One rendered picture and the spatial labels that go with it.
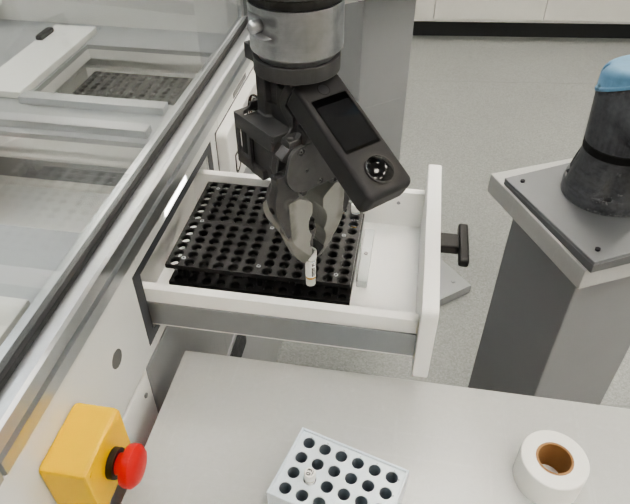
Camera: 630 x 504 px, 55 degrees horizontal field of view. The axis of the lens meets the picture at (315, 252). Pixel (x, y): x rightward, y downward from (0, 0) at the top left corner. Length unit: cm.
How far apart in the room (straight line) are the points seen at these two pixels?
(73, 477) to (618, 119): 85
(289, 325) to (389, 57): 106
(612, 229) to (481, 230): 126
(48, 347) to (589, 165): 84
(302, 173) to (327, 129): 6
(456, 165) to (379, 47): 111
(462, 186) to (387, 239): 165
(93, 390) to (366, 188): 35
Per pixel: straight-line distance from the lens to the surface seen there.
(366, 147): 49
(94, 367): 65
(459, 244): 76
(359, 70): 161
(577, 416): 82
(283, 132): 53
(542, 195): 112
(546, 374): 128
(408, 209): 88
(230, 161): 96
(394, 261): 83
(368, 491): 70
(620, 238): 106
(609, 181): 108
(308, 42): 48
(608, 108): 104
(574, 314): 117
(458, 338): 189
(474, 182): 254
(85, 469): 58
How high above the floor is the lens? 139
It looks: 41 degrees down
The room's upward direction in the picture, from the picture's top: straight up
